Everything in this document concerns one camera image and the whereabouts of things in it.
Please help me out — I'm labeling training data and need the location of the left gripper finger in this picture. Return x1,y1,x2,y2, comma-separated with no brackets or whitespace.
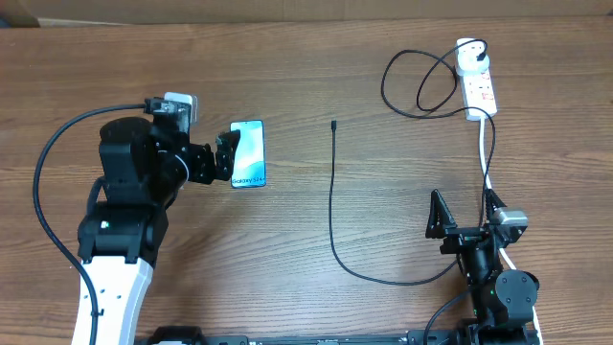
216,130,240,158
215,151,235,181

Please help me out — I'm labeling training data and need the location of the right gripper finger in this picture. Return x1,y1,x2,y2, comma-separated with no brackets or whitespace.
425,189,457,239
484,189,507,224

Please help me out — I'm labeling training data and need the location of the Galaxy smartphone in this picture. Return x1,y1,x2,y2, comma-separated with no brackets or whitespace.
230,120,266,189

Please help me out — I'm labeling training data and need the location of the black charger cable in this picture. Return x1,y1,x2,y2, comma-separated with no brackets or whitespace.
328,38,497,288

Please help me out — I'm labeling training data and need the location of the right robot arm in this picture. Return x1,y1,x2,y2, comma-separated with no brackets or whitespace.
415,189,541,344

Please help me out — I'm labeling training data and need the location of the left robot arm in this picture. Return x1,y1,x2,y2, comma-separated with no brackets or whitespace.
72,117,240,344

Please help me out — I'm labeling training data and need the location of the white charger adapter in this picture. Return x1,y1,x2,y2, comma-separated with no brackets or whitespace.
456,40,489,77

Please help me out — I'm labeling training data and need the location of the white power strip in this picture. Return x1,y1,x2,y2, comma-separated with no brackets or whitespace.
455,37,497,122

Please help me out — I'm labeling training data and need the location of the white power strip cord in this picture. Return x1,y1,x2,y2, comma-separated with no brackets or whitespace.
478,117,545,345

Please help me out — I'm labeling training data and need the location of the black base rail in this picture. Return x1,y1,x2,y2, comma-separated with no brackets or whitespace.
134,326,541,345

